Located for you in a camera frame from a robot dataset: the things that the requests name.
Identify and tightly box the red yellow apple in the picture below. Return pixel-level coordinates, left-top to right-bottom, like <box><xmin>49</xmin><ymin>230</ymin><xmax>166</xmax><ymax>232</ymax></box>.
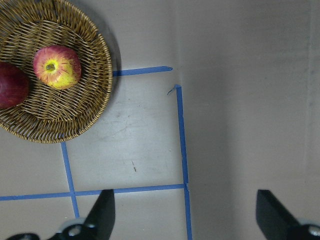
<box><xmin>32</xmin><ymin>45</ymin><xmax>82</xmax><ymax>90</ymax></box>

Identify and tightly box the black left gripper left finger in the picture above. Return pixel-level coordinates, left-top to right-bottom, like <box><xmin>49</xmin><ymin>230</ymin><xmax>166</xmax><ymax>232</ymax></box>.
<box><xmin>5</xmin><ymin>189</ymin><xmax>116</xmax><ymax>240</ymax></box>

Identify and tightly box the dark red apple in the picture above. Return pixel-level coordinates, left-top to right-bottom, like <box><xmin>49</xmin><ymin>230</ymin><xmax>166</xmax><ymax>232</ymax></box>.
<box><xmin>0</xmin><ymin>61</ymin><xmax>30</xmax><ymax>109</ymax></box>

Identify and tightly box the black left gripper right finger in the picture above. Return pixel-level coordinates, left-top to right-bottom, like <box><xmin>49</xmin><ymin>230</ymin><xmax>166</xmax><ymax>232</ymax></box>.
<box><xmin>255</xmin><ymin>189</ymin><xmax>320</xmax><ymax>240</ymax></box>

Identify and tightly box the round woven wicker basket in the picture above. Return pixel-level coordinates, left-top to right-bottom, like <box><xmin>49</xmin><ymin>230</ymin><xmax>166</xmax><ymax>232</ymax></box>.
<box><xmin>0</xmin><ymin>0</ymin><xmax>113</xmax><ymax>144</ymax></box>

